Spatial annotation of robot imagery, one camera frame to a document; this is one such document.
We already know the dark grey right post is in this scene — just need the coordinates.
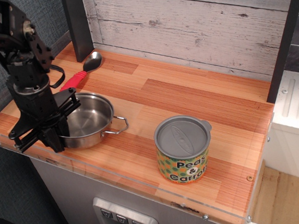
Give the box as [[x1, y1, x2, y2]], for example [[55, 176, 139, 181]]
[[267, 0, 299, 104]]

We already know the red handled metal spoon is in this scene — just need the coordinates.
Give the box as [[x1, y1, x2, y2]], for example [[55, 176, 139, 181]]
[[60, 51, 103, 91]]

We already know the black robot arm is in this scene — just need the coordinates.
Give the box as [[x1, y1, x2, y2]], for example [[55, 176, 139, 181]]
[[0, 0, 80, 152]]

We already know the black cable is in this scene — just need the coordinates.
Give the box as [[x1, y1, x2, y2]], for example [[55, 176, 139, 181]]
[[47, 63, 67, 89]]

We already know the peas and carrots can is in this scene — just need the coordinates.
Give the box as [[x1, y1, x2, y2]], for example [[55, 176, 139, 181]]
[[154, 115, 212, 184]]

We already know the clear acrylic edge guard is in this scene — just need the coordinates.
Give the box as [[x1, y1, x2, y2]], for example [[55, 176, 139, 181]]
[[0, 105, 252, 224]]

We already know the white toy sink unit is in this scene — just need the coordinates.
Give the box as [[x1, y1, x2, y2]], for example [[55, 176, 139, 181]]
[[248, 11, 299, 185]]

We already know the stainless steel pot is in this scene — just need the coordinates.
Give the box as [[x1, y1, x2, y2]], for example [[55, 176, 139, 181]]
[[60, 92, 129, 149]]

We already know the dark grey post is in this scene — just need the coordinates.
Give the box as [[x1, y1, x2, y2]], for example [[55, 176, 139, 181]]
[[61, 0, 94, 62], [267, 0, 299, 104]]

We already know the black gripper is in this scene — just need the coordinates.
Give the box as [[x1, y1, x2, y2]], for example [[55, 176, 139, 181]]
[[6, 76, 80, 152]]

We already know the silver dispenser panel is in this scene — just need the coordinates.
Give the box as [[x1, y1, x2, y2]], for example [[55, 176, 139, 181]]
[[93, 197, 158, 224]]

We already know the dark grey left post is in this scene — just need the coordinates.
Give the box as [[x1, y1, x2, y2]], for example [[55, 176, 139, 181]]
[[61, 0, 94, 62]]

